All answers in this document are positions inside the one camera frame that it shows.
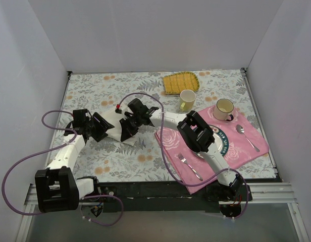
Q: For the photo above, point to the silver fork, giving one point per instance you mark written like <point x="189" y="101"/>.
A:
<point x="183" y="160"/>

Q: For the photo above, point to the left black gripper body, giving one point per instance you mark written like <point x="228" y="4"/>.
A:
<point x="95" y="126"/>

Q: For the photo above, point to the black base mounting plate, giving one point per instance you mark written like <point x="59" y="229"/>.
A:
<point x="170" y="196"/>

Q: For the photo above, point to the yellow-green mug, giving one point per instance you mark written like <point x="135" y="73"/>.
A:
<point x="187" y="99"/>

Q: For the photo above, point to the silver spoon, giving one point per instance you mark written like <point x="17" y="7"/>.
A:
<point x="241" y="130"/>

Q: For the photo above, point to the pink rose placemat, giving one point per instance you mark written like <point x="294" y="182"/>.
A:
<point x="239" y="153"/>

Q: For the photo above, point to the floral tablecloth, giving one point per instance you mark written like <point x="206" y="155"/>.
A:
<point x="113" y="161"/>

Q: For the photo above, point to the cream enamel mug dark rim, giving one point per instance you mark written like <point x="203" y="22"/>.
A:
<point x="223" y="110"/>

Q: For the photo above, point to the white plate blue rim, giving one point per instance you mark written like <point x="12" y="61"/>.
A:
<point x="221" y="140"/>

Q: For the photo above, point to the white cloth napkin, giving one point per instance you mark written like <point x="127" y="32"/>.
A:
<point x="115" y="133"/>

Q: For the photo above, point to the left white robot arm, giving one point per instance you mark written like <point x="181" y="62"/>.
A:
<point x="56" y="187"/>

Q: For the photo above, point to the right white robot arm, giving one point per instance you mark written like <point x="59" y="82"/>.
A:
<point x="196" y="134"/>

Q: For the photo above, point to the yellow woven bamboo tray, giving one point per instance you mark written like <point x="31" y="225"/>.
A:
<point x="177" y="82"/>

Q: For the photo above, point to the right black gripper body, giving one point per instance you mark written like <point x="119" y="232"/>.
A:
<point x="130" y="122"/>

